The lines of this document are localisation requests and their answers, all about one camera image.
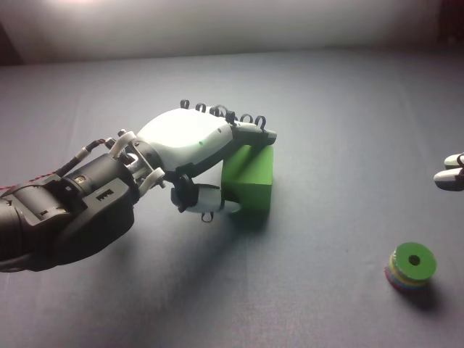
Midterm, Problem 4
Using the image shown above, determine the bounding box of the white backdrop board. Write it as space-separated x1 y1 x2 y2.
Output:
0 0 464 66

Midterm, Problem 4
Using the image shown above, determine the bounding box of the grey table cloth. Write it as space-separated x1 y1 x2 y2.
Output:
0 49 464 348

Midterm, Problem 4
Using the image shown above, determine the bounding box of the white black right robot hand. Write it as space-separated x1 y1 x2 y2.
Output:
434 152 464 191

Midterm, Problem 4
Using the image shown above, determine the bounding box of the red black twisted cable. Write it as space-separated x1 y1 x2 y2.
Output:
0 138 113 191

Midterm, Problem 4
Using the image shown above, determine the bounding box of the green cube block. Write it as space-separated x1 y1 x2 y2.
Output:
220 144 275 213

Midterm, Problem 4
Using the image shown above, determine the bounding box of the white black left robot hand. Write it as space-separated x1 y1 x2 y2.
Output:
138 98 279 223

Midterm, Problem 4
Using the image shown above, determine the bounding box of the coloured stacked ring toy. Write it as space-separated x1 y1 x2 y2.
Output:
384 241 438 293

